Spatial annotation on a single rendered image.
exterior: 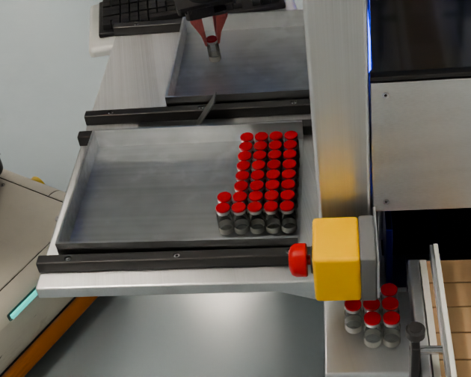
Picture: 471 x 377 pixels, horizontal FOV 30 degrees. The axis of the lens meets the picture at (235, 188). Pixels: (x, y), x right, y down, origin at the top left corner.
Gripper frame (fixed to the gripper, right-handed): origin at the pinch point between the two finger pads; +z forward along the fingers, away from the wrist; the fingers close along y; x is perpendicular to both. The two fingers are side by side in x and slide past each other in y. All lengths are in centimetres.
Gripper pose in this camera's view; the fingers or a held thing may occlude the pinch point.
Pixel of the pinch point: (211, 39)
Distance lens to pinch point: 157.8
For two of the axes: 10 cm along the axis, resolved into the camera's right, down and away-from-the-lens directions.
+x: -1.9, -6.4, 7.4
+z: 1.3, 7.3, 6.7
